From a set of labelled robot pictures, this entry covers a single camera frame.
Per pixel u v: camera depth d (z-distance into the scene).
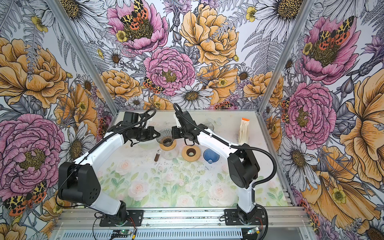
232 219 0.73
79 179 0.44
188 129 0.67
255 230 0.71
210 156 0.91
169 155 0.97
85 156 0.48
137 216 0.74
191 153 0.98
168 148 0.87
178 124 0.72
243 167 0.49
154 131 0.82
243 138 1.02
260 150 0.45
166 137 0.89
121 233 0.71
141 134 0.74
